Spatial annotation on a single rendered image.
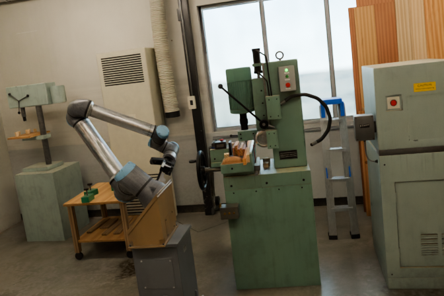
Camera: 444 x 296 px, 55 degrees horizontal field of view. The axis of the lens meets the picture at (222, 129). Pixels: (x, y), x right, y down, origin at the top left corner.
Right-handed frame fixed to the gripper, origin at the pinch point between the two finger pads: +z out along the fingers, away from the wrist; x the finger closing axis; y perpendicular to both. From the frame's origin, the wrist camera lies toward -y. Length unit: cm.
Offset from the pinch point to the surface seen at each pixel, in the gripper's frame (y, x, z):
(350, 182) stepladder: 147, -1, -80
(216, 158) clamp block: 32.8, -6.9, -32.3
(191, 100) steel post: 0, 29, -168
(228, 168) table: 40.3, -17.2, -10.4
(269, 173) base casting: 67, -22, -15
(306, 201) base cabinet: 96, -16, -9
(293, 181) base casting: 83, -25, -13
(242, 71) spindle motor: 27, -68, -50
